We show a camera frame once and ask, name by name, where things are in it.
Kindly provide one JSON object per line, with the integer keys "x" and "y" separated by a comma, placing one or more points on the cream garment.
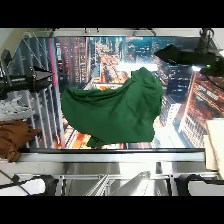
{"x": 216, "y": 143}

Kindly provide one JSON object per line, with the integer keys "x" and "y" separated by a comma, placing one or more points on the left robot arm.
{"x": 23, "y": 82}

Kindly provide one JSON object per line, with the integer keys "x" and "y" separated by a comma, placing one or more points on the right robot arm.
{"x": 193, "y": 56}

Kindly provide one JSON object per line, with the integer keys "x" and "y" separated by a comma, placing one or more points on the brown garment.
{"x": 15, "y": 136}

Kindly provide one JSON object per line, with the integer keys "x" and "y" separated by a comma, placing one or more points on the green T-shirt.
{"x": 113, "y": 113}

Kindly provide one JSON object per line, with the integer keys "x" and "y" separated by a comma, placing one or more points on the white garment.
{"x": 11, "y": 108}

